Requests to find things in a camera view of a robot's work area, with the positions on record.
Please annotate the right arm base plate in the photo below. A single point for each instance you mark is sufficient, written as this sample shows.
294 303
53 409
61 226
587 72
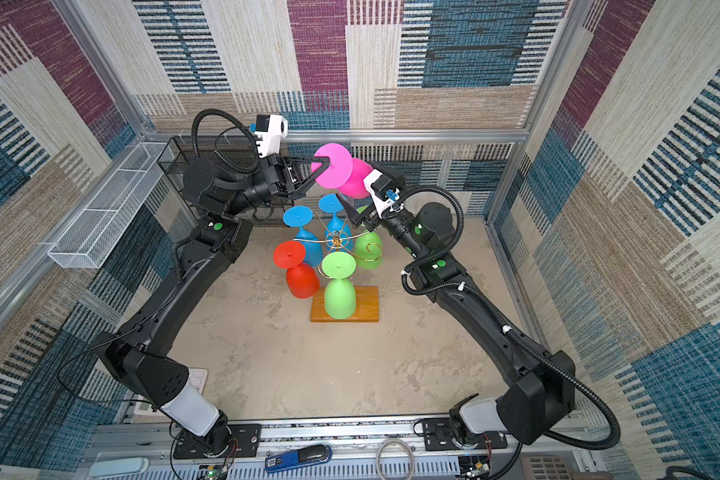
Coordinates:
438 436

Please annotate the gold wire glass rack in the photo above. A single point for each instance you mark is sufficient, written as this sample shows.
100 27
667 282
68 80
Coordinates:
334 241

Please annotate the back blue wine glass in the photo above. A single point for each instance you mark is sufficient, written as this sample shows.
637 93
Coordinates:
334 213

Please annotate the black mesh shelf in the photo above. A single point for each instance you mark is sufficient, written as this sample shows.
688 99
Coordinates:
180 157

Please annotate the magenta wine glass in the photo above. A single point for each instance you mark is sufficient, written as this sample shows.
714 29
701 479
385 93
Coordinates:
345 172

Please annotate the aluminium mounting rail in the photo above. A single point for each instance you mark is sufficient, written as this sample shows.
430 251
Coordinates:
365 447

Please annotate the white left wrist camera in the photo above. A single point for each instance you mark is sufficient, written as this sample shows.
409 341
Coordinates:
269 132

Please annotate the white pink calculator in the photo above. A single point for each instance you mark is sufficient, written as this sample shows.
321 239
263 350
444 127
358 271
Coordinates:
198 378

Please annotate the white wire basket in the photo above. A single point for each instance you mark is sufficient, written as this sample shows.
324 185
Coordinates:
94 232

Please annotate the light blue flat device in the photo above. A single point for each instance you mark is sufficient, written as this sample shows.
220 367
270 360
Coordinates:
108 469

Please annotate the wooden rack base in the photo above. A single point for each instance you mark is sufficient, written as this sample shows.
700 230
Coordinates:
367 307

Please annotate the blue black stapler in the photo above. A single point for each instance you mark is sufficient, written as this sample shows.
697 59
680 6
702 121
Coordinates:
298 459

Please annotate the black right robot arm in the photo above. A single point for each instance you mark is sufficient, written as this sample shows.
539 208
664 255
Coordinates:
541 386

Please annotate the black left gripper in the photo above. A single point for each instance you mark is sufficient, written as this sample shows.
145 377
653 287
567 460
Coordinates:
281 180

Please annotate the back green wine glass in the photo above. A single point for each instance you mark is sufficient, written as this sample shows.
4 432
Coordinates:
368 250

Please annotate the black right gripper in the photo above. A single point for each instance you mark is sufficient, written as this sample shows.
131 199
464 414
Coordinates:
371 218

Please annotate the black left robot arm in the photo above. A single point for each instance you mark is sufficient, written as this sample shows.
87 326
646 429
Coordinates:
137 354

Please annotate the left blue wine glass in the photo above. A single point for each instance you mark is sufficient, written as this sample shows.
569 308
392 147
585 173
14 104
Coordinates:
299 217

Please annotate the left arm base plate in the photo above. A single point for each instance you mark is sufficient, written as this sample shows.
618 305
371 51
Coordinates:
234 440

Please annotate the front green wine glass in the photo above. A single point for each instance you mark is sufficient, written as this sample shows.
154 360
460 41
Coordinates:
340 294

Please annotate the blue wine glass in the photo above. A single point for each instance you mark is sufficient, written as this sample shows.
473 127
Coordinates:
299 217
334 213

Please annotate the green wine glass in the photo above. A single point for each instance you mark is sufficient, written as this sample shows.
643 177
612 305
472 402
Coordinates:
340 294
368 250

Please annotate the red wine glass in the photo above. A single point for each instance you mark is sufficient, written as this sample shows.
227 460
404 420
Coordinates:
301 278

